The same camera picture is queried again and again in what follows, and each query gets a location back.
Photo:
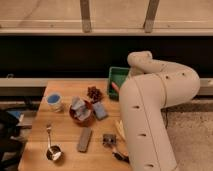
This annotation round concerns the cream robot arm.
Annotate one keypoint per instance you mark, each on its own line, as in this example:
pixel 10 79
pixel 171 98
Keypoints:
pixel 152 85

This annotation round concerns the white cup blue inside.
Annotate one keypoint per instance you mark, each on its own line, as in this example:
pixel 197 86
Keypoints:
pixel 54 102

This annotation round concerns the metal measuring cup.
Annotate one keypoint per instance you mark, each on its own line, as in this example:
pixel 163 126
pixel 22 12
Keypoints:
pixel 54 152

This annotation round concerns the orange carrot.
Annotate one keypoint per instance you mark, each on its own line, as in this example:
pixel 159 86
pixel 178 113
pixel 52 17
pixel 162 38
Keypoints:
pixel 115 87

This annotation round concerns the dark red grapes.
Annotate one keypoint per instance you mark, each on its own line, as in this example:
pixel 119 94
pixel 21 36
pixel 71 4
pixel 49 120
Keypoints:
pixel 94 94

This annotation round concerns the green plastic tray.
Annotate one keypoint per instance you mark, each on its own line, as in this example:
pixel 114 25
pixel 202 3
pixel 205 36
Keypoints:
pixel 118 76

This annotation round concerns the crumpled white cloth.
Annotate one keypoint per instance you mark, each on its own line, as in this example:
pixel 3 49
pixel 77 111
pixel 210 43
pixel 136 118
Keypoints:
pixel 81 112

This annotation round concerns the brown bowl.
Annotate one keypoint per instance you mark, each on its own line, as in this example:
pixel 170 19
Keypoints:
pixel 86 122

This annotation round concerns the grey rectangular block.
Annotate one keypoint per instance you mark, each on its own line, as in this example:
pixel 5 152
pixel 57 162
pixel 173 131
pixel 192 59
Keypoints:
pixel 84 139

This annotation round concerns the black chair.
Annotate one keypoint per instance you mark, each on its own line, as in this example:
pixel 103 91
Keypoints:
pixel 7 125

